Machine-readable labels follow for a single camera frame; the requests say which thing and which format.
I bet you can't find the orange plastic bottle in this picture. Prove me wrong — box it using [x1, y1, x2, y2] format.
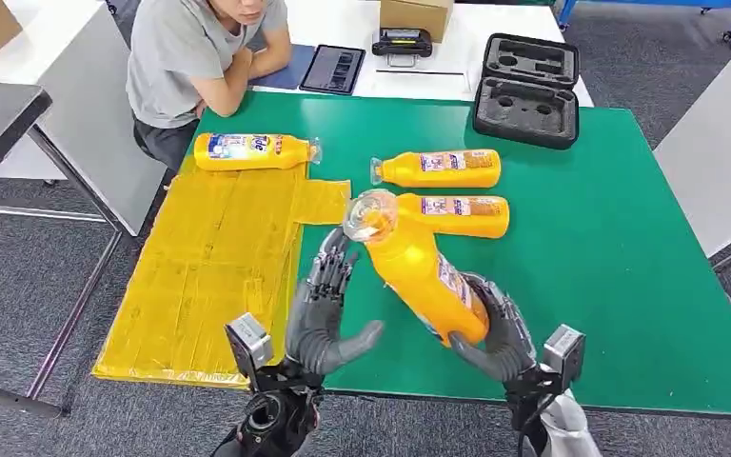
[369, 149, 503, 189]
[193, 132, 323, 172]
[397, 193, 510, 240]
[343, 189, 491, 348]

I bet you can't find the blue wheeled cart frame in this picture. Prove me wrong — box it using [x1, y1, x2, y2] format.
[556, 0, 731, 51]

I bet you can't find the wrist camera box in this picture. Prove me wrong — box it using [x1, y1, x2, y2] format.
[542, 325, 586, 392]
[225, 313, 275, 392]

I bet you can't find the green table mat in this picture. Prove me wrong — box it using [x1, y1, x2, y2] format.
[188, 90, 731, 421]

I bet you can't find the person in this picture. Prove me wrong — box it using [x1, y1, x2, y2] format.
[126, 0, 293, 172]

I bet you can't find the black handheld device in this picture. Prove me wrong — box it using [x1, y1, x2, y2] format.
[371, 27, 434, 69]

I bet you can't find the black foam case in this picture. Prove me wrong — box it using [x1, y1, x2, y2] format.
[472, 32, 582, 151]

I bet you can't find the white table with side panel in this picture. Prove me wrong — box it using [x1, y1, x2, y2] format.
[0, 0, 170, 238]

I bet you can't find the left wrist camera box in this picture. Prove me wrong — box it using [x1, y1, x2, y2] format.
[225, 313, 275, 392]

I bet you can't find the black tablet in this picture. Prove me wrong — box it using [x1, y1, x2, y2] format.
[299, 44, 366, 96]

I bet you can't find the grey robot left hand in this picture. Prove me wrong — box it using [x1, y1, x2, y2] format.
[285, 227, 385, 378]

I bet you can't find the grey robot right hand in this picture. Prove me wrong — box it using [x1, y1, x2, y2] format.
[448, 272, 538, 383]

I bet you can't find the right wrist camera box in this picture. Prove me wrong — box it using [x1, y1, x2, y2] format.
[542, 325, 586, 392]

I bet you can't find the yellow sheet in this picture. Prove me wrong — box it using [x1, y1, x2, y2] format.
[92, 154, 353, 389]

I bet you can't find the thin black rod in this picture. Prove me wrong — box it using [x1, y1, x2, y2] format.
[374, 68, 467, 77]

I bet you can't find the pale grey table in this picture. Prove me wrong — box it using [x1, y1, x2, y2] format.
[653, 24, 731, 310]

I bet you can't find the blue folder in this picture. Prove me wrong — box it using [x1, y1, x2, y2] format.
[250, 42, 318, 90]

